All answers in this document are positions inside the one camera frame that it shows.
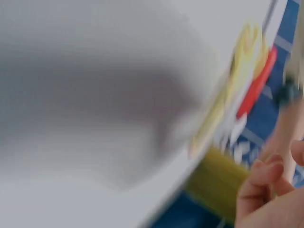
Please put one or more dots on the person's right hand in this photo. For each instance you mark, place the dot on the person's right hand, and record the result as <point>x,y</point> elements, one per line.
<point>268,204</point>

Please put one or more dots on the wooden stick with dark tip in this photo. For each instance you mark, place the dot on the wooden stick with dark tip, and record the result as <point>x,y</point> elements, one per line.
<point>283,128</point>

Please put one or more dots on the red flat object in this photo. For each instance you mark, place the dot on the red flat object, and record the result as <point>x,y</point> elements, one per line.
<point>257,83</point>

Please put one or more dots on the pale yellow flat object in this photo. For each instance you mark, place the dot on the pale yellow flat object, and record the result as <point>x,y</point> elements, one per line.
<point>240,78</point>

